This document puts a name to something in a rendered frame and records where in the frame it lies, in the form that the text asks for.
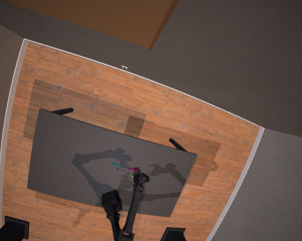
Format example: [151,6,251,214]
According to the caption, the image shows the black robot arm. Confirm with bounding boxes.
[106,173,149,241]

